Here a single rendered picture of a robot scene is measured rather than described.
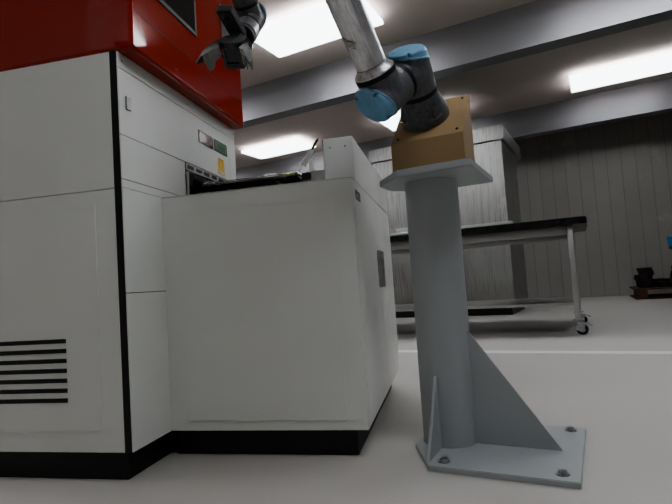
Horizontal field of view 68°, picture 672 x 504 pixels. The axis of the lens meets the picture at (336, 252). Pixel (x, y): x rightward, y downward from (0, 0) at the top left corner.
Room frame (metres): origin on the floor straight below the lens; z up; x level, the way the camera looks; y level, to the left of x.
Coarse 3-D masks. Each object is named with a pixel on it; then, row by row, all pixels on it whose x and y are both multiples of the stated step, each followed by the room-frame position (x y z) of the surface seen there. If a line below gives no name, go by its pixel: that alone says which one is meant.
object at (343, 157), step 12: (324, 144) 1.54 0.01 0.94; (336, 144) 1.53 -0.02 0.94; (348, 144) 1.53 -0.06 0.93; (324, 156) 1.54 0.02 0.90; (336, 156) 1.53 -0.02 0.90; (348, 156) 1.53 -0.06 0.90; (360, 156) 1.67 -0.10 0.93; (336, 168) 1.53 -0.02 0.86; (348, 168) 1.53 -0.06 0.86; (360, 168) 1.65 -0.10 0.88; (372, 168) 1.95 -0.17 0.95; (360, 180) 1.63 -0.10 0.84; (372, 180) 1.92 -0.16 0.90; (372, 192) 1.90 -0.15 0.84
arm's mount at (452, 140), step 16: (464, 96) 1.54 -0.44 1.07; (464, 112) 1.48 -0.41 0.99; (400, 128) 1.55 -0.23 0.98; (432, 128) 1.48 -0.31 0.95; (448, 128) 1.45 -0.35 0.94; (464, 128) 1.43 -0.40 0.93; (400, 144) 1.49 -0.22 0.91; (416, 144) 1.47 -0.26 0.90; (432, 144) 1.45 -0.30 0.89; (448, 144) 1.43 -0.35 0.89; (464, 144) 1.41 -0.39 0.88; (400, 160) 1.49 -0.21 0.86; (416, 160) 1.47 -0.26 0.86; (432, 160) 1.45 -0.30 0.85; (448, 160) 1.43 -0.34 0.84
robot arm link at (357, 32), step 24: (336, 0) 1.19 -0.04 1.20; (360, 0) 1.21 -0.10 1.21; (336, 24) 1.25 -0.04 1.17; (360, 24) 1.23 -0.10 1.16; (360, 48) 1.26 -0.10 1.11; (360, 72) 1.31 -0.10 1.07; (384, 72) 1.29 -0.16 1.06; (360, 96) 1.34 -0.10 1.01; (384, 96) 1.31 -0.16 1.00; (408, 96) 1.37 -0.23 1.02; (384, 120) 1.37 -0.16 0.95
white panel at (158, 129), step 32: (128, 64) 1.45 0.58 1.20; (128, 96) 1.45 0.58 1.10; (160, 96) 1.62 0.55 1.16; (128, 128) 1.44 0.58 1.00; (160, 128) 1.61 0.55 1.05; (192, 128) 1.82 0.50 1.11; (224, 128) 2.10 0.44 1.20; (128, 160) 1.43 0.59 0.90; (160, 160) 1.60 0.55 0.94; (192, 160) 1.81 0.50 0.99; (224, 160) 2.08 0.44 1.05; (160, 192) 1.59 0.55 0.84
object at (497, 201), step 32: (480, 128) 5.84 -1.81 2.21; (384, 160) 6.43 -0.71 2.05; (480, 160) 5.88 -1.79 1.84; (512, 160) 6.42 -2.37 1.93; (480, 192) 5.89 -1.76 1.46; (512, 192) 6.21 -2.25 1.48; (480, 256) 5.92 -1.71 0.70; (512, 256) 5.83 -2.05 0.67; (480, 288) 5.94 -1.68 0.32; (512, 288) 5.76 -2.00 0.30
